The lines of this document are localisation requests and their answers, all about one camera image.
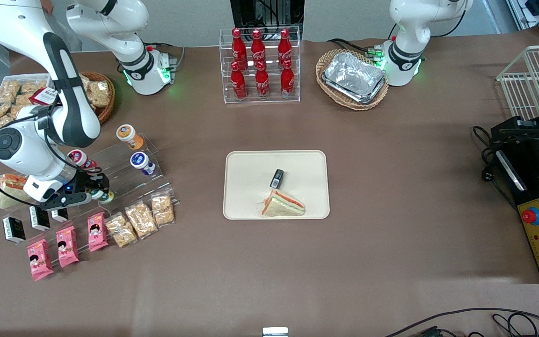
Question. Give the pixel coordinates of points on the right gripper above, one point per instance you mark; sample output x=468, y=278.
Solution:
x=85, y=180

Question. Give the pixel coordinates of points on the green lid gum bottle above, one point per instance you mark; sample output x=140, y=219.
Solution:
x=105, y=198

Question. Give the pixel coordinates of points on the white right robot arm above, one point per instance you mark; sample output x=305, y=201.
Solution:
x=17, y=28

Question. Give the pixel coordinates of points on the red lid gum bottle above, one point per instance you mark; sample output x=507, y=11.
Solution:
x=76, y=157

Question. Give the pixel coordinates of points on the blue lid gum bottle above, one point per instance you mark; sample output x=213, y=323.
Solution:
x=139, y=160

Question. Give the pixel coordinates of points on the orange lid gum bottle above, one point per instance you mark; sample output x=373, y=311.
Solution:
x=127, y=133

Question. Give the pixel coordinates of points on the cream plastic tray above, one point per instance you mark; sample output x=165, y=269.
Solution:
x=246, y=187

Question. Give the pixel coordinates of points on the black gum box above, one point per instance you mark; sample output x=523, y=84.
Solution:
x=277, y=178

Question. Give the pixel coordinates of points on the aluminium foil tray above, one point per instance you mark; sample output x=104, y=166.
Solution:
x=353, y=75
x=360, y=101

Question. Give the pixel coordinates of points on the clear acrylic tiered stand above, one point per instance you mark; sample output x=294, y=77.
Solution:
x=129, y=180

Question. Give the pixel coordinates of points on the pink snack packet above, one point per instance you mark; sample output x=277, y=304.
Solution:
x=97, y=231
x=67, y=246
x=39, y=260

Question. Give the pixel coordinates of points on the black box white label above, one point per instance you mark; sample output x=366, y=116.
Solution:
x=40, y=219
x=60, y=215
x=13, y=230

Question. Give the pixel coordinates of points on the dark brown wicker basket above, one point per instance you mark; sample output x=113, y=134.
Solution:
x=108, y=110

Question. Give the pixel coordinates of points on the wrapped triangle sandwich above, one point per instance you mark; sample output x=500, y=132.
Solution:
x=10, y=185
x=282, y=206

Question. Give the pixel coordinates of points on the red cookie box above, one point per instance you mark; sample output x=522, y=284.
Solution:
x=45, y=96

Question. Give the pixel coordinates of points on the white plastic bin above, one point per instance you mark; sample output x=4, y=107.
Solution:
x=26, y=77

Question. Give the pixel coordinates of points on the person in grey clothes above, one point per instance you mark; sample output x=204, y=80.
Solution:
x=75, y=42

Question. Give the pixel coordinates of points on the red cola bottle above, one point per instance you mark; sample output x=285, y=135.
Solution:
x=238, y=49
x=238, y=84
x=262, y=83
x=258, y=49
x=284, y=49
x=287, y=82

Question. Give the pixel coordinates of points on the clear acrylic bottle rack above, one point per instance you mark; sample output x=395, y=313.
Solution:
x=260, y=100

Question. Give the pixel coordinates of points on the small white device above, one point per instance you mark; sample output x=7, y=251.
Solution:
x=275, y=332

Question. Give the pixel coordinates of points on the light wicker basket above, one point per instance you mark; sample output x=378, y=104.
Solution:
x=332, y=58

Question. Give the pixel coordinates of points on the black sealing machine yellow panel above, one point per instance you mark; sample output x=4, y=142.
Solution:
x=538, y=234

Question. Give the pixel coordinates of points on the metal shelving unit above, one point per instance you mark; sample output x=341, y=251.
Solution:
x=538, y=11

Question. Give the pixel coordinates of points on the black equipment frame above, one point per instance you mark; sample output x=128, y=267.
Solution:
x=269, y=11

